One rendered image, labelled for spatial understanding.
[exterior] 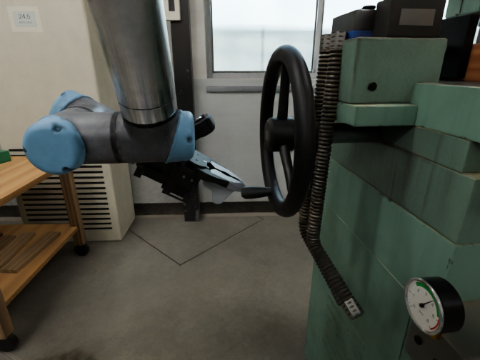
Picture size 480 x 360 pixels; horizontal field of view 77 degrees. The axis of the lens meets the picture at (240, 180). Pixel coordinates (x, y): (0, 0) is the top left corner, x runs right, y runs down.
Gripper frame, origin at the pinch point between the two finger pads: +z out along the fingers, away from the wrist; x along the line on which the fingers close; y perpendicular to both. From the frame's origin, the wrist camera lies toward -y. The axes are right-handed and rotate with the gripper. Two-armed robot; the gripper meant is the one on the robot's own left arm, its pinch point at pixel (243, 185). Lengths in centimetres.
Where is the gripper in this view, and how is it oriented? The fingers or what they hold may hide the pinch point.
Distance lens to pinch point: 60.1
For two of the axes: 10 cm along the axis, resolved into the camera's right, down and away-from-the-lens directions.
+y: -5.0, 8.1, 3.1
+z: 8.6, 4.3, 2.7
